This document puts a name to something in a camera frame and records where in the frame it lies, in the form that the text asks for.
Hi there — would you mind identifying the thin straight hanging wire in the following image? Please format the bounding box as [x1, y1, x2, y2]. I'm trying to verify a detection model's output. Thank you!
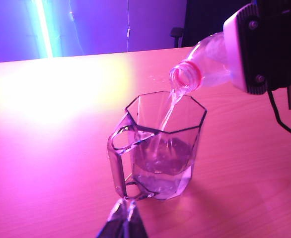
[126, 0, 131, 52]

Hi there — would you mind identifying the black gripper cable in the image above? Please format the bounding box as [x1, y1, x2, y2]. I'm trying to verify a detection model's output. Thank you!
[267, 89, 291, 139]

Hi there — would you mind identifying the mineral water bottle red label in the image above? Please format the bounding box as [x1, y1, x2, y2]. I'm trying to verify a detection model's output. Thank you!
[169, 31, 233, 94]

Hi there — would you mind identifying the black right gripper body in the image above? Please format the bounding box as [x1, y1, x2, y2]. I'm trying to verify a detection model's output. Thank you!
[251, 0, 291, 113]

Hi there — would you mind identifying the vertical cyan neon light tube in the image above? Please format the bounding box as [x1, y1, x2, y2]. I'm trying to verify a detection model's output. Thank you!
[32, 0, 63, 59]

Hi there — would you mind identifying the clear plastic octagonal mug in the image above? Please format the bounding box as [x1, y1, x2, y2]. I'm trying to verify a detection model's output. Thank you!
[107, 90, 208, 201]

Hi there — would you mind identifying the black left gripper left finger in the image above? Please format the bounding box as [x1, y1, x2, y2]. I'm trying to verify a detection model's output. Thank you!
[95, 198, 128, 238]

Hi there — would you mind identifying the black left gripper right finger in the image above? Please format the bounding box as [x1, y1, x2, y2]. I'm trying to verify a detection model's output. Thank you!
[122, 199, 149, 238]

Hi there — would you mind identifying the finger of the white padded right gripper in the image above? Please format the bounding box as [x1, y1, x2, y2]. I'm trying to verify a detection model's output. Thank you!
[222, 3, 269, 95]

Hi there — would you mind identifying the black office chair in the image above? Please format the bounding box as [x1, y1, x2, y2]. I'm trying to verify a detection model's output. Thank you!
[169, 0, 254, 48]

